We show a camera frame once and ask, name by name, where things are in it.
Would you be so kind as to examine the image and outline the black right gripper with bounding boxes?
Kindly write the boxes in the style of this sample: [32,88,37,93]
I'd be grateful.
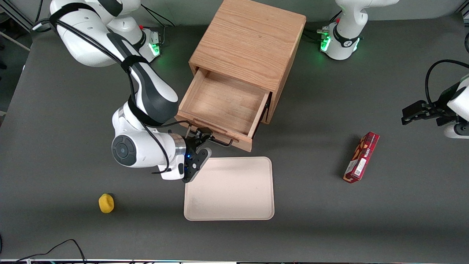
[182,127,214,183]

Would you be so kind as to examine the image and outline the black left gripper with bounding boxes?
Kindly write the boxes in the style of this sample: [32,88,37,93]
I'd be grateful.
[401,82,461,127]

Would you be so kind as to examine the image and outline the black wire drawer handle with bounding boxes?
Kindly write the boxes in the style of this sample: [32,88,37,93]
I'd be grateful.
[187,125,234,147]

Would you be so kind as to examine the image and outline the wooden drawer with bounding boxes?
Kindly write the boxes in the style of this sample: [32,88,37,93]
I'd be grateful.
[175,68,272,153]

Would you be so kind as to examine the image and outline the wooden drawer cabinet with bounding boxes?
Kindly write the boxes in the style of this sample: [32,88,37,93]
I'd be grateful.
[189,0,307,124]

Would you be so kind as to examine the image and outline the beige plastic tray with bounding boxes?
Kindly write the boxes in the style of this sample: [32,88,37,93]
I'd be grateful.
[184,157,275,221]

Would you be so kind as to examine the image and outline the red snack box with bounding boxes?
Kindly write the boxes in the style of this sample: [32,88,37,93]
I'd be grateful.
[343,132,380,184]

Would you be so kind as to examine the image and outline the yellow toy lemon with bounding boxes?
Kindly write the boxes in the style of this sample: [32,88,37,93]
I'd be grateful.
[98,193,115,214]

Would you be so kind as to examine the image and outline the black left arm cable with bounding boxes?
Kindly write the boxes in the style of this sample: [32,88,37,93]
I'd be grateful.
[425,60,469,107]

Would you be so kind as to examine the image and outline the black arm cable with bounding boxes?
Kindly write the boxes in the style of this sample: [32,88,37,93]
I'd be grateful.
[425,60,469,107]
[32,18,184,175]

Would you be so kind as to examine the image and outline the black right base cables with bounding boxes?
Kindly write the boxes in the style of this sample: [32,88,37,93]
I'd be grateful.
[140,4,176,41]

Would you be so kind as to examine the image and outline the black base cables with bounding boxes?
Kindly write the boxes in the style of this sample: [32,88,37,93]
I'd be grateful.
[140,4,176,41]
[303,13,342,43]

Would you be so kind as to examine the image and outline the black left base cables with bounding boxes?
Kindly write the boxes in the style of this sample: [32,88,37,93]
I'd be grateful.
[303,13,342,43]

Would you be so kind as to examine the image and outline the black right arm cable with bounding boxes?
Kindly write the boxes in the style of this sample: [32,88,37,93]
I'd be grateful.
[32,18,184,175]

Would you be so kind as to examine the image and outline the black floor cable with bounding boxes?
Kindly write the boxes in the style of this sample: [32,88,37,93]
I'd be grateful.
[16,239,86,263]

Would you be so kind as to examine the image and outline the aluminium frame rail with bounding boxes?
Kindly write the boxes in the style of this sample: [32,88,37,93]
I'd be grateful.
[0,0,34,52]

